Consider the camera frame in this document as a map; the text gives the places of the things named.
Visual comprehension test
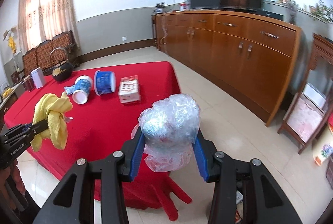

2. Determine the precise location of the black iron teapot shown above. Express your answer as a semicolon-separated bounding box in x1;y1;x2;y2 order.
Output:
50;47;73;82

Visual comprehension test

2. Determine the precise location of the dark wooden side stand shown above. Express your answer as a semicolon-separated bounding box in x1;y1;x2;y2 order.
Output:
277;34;332;154

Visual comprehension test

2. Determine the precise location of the red tablecloth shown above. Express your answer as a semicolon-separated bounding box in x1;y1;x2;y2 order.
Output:
3;61;193;222

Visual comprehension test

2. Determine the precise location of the wooden carved bench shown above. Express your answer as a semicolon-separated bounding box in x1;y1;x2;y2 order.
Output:
11;30;80;85

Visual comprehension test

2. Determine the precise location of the yellow cloth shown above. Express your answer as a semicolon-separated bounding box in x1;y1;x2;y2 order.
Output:
30;92;73;152

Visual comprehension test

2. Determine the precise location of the beige patterned curtain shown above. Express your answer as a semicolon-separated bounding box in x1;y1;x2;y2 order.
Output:
17;0;79;54

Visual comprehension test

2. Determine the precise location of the red white tissue pack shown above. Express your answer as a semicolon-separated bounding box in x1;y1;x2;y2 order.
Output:
119;75;140;104

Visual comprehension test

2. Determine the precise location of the white tin box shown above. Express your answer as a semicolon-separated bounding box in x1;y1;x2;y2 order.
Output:
30;67;46;89

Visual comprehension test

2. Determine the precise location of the white hanging cord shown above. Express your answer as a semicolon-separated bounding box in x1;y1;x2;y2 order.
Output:
159;14;168;46

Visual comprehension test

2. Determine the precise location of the blue paper bowl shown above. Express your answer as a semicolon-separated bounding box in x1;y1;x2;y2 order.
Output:
94;70;116;96

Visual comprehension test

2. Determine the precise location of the green potted plant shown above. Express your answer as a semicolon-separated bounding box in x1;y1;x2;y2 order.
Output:
310;0;333;24

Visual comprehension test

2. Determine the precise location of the red cardboard box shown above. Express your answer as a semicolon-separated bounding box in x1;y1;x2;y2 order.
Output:
327;112;333;134

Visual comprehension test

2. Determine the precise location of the white framed panel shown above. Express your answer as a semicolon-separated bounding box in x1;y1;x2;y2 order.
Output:
303;83;326;109

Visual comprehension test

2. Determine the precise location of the blue white paper cup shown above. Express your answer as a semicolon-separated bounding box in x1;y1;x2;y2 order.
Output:
72;75;93;104

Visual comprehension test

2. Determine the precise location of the person's left hand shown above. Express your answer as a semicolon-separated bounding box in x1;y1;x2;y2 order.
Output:
1;159;27;211

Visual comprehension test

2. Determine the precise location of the long wooden sideboard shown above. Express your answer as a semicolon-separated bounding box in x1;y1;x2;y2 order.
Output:
156;10;301;125

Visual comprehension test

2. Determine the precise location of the clear plastic bag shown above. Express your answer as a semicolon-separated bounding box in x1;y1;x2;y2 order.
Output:
131;94;200;173

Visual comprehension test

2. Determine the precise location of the dark red tea canister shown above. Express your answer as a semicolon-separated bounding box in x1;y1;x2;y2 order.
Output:
23;75;35;91

